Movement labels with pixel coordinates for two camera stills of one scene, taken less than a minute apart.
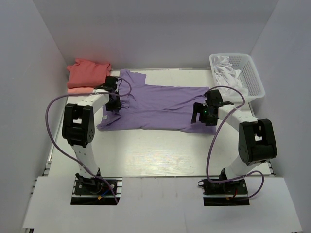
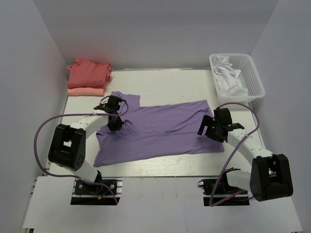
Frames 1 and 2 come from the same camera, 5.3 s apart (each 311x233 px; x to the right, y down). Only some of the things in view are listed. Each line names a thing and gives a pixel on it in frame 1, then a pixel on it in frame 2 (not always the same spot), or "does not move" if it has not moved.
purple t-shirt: x=150 y=107 → x=155 y=131
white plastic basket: x=238 y=71 does not move
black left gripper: x=113 y=104 → x=115 y=124
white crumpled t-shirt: x=226 y=75 does not move
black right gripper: x=198 y=113 → x=207 y=126
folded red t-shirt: x=86 y=74 does not move
